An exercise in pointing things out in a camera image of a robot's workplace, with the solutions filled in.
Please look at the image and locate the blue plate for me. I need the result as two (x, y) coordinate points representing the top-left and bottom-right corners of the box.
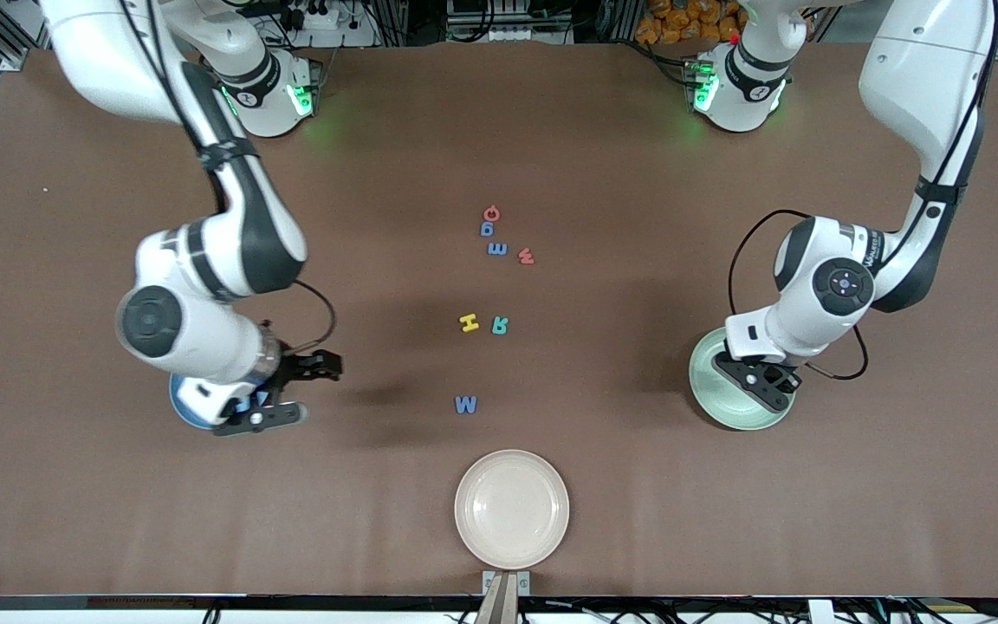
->
(169, 371), (275, 431)

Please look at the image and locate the green plate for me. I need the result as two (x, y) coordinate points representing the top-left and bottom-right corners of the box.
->
(688, 328), (798, 432)

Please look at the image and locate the beige plate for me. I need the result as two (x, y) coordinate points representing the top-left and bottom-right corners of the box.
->
(454, 449), (570, 571)

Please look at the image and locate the orange bag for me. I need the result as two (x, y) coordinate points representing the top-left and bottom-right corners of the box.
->
(635, 0), (742, 46)

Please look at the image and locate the white power strip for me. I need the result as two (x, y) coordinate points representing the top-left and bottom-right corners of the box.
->
(287, 3), (341, 31)

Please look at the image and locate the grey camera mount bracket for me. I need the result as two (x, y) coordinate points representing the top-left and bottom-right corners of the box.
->
(475, 570), (531, 624)

